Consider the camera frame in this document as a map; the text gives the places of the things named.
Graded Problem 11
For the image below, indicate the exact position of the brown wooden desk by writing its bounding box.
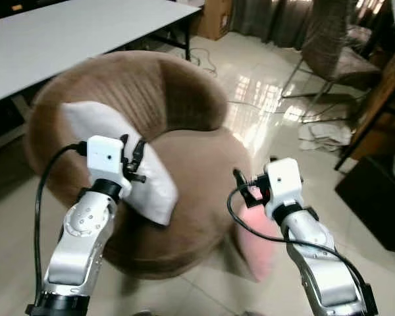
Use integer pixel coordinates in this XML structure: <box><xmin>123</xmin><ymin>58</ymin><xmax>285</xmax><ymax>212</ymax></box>
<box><xmin>334</xmin><ymin>53</ymin><xmax>395</xmax><ymax>172</ymax></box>

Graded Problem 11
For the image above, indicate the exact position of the long white table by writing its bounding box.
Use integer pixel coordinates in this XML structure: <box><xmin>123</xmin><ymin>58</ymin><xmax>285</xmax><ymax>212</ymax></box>
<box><xmin>0</xmin><ymin>0</ymin><xmax>203</xmax><ymax>107</ymax></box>

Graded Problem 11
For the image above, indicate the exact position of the black floor cable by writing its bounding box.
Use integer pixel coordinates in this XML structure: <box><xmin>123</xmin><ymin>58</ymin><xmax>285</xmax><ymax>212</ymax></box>
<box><xmin>186</xmin><ymin>48</ymin><xmax>219</xmax><ymax>77</ymax></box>

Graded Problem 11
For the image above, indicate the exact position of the brown wicker chair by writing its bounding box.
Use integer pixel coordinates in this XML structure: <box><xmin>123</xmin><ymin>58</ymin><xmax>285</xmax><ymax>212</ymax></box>
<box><xmin>279</xmin><ymin>0</ymin><xmax>384</xmax><ymax>124</ymax></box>

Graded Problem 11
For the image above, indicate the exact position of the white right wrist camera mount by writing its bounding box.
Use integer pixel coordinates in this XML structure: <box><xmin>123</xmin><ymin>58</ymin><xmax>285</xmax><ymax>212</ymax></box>
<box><xmin>263</xmin><ymin>157</ymin><xmax>304</xmax><ymax>222</ymax></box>

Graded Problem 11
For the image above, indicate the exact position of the black box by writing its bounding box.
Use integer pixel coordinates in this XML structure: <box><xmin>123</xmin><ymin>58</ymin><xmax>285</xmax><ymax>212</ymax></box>
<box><xmin>334</xmin><ymin>154</ymin><xmax>395</xmax><ymax>255</ymax></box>

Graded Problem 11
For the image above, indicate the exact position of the white crumpled cloth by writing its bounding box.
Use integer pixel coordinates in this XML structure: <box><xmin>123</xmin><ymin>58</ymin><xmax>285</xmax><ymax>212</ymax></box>
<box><xmin>297</xmin><ymin>121</ymin><xmax>354</xmax><ymax>154</ymax></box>

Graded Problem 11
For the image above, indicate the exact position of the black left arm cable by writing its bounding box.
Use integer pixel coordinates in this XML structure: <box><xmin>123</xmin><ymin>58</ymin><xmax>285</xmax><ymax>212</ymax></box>
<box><xmin>32</xmin><ymin>143</ymin><xmax>88</xmax><ymax>311</ymax></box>

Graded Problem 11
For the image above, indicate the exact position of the white pillow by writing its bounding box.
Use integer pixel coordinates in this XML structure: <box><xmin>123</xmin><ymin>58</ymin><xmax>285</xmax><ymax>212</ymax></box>
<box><xmin>59</xmin><ymin>101</ymin><xmax>179</xmax><ymax>227</ymax></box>

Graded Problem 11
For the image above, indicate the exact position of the brown cardboard box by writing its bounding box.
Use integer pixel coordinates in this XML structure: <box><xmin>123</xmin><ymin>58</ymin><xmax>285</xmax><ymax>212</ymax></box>
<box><xmin>196</xmin><ymin>0</ymin><xmax>233</xmax><ymax>41</ymax></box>

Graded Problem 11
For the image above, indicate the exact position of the grey curtain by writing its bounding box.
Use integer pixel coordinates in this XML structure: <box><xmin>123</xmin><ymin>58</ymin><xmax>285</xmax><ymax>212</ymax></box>
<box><xmin>231</xmin><ymin>0</ymin><xmax>317</xmax><ymax>44</ymax></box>

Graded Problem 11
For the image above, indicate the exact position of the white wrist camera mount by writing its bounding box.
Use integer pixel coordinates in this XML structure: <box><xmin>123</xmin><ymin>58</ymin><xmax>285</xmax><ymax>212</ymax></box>
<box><xmin>86</xmin><ymin>136</ymin><xmax>134</xmax><ymax>193</ymax></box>
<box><xmin>263</xmin><ymin>157</ymin><xmax>304</xmax><ymax>222</ymax></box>

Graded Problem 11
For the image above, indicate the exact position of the pink pillow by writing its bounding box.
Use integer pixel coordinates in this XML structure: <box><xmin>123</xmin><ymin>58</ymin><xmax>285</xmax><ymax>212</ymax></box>
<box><xmin>233</xmin><ymin>201</ymin><xmax>282</xmax><ymax>284</ymax></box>

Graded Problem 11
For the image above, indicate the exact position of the brown round sofa chair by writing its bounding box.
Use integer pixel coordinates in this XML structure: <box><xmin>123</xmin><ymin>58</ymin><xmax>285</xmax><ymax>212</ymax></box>
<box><xmin>24</xmin><ymin>51</ymin><xmax>282</xmax><ymax>281</ymax></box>

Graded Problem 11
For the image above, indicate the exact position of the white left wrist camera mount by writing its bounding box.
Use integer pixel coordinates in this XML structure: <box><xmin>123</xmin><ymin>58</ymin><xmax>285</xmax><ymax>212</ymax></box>
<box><xmin>86</xmin><ymin>136</ymin><xmax>134</xmax><ymax>193</ymax></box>

